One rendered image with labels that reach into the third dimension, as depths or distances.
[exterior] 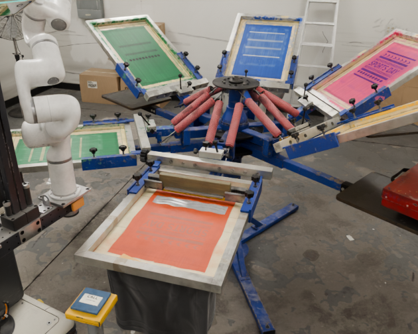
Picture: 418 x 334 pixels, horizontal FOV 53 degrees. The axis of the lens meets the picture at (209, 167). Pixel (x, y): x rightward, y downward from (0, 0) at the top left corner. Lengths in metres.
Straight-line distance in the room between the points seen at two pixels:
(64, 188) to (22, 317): 1.01
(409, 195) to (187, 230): 0.97
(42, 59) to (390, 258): 2.84
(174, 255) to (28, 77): 0.85
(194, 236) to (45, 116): 0.80
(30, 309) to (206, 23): 4.56
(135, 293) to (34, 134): 0.76
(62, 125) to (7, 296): 1.32
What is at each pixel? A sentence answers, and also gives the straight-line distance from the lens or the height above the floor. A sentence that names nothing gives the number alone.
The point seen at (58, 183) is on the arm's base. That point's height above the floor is 1.21.
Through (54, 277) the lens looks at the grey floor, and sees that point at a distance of 3.21.
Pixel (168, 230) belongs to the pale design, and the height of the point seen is 0.96.
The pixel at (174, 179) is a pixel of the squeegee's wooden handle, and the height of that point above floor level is 1.04.
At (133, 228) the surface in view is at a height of 0.96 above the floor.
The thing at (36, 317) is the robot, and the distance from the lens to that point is 2.56.
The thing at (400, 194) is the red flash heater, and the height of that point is 1.10.
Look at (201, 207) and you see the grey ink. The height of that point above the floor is 0.96.
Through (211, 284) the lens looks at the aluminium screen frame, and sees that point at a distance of 1.54.
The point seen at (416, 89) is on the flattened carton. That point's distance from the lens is 6.05.
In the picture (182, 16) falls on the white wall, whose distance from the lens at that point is 6.23.
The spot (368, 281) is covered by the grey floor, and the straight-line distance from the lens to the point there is 3.24.
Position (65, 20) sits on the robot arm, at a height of 1.82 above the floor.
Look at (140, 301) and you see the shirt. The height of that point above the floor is 0.72.
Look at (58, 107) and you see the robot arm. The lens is 1.41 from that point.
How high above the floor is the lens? 2.03
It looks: 27 degrees down
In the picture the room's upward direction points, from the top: 1 degrees clockwise
